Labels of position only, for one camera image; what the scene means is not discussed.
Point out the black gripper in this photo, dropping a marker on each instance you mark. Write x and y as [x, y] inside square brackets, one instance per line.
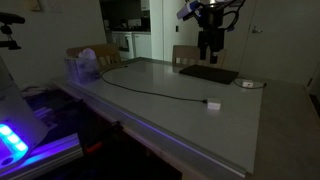
[212, 35]

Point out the white charger plug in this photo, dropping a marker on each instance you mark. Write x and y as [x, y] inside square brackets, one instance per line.
[213, 104]

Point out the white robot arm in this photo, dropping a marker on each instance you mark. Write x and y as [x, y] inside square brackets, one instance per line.
[231, 13]

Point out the black laptop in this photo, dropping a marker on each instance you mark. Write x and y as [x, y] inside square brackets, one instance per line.
[210, 73]

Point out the white kitchen cabinets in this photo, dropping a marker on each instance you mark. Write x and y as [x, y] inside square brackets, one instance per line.
[133, 44]

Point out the left wooden chair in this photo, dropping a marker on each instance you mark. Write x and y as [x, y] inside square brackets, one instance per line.
[106, 53]

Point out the clear plastic tissue box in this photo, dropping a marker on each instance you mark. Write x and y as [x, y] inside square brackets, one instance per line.
[82, 69]

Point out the white device with blue lights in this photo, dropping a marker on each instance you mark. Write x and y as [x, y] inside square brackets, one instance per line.
[20, 130]

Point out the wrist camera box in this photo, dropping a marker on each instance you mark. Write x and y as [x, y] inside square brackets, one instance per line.
[188, 9]

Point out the white door with handle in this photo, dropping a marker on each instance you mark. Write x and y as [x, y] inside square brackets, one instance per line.
[283, 42]

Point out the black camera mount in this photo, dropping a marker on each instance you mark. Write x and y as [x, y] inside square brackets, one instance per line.
[8, 19]

